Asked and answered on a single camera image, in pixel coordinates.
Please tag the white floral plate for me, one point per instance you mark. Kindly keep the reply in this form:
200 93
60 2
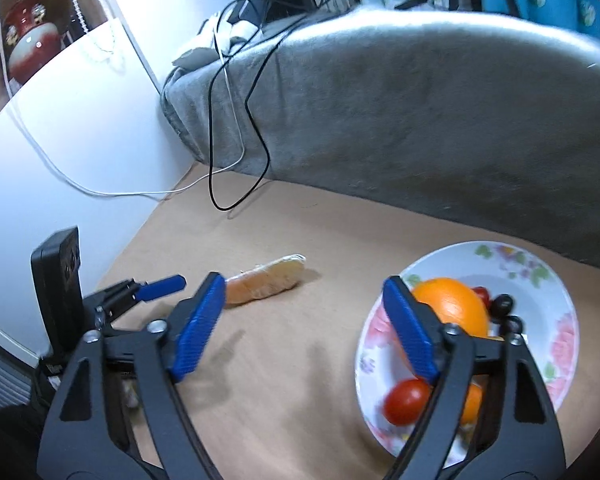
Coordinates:
540 305

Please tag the large orange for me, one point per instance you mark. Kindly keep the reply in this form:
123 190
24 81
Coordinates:
455 305

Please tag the grey fleece blanket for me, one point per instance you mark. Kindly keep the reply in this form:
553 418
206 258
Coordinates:
405 125

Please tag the white power strip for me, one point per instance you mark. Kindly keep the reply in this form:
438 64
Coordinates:
200 52

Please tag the black power adapter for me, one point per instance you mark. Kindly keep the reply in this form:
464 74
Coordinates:
250 5

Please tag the small mandarin with stem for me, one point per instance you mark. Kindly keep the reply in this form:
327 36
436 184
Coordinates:
472 402

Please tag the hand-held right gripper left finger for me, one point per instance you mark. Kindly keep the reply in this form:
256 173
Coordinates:
200 330

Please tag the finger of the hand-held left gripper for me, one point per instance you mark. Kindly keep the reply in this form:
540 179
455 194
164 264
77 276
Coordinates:
162 286

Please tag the grey ribbed panel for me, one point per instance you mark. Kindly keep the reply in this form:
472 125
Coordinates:
5 375

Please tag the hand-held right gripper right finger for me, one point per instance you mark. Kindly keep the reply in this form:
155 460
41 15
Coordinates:
410 330

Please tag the red and white vase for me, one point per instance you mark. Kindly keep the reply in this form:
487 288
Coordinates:
30 45

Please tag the dark grape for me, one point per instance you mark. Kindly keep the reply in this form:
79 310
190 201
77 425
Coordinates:
502 305

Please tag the peeled pomelo segment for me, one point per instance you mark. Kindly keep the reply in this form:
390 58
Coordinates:
265 280

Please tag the red cherry tomato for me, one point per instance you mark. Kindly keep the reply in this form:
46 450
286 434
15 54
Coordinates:
405 402
481 294

